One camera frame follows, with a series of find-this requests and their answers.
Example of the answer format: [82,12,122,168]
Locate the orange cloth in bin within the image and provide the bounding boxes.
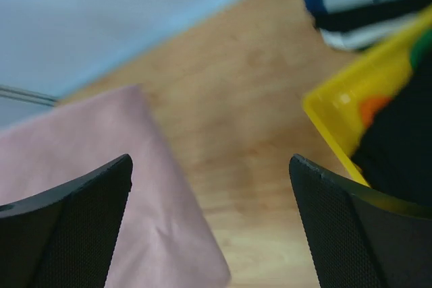
[359,96,392,128]

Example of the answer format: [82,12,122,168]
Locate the white folded t shirt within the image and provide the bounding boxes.
[319,26,404,52]

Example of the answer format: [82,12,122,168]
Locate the black folded shirt in stack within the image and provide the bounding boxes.
[311,0,431,32]

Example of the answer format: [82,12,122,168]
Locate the pink t shirt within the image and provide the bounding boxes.
[1,86,230,287]

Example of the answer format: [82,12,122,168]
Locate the yellow plastic bin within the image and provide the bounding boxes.
[302,7,431,185]

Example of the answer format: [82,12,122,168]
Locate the green t shirt in bin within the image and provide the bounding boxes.
[409,28,432,69]

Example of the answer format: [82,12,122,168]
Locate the black folded t shirt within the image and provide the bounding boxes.
[351,60,431,206]

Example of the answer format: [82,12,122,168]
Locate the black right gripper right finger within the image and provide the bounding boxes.
[289,154,431,287]

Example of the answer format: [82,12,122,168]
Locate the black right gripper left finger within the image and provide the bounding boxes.
[1,154,132,287]

